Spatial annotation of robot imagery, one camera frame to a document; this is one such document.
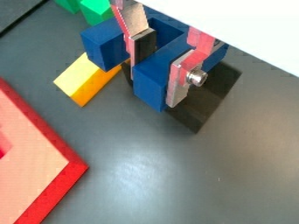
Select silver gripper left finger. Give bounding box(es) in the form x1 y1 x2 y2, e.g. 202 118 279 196
109 0 159 81

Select blue U-shaped block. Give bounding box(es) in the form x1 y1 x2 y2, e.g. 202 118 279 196
80 6 228 111

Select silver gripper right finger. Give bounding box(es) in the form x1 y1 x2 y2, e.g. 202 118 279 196
165 27 224 108

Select red slotted base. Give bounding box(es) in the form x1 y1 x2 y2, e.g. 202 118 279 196
0 78 88 224

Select black fixture block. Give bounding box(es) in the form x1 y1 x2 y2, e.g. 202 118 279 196
120 60 243 135

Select green stepped block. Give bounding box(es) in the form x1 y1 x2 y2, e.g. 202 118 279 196
53 0 113 26

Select yellow long bar block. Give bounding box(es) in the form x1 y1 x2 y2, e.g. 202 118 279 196
53 53 121 107

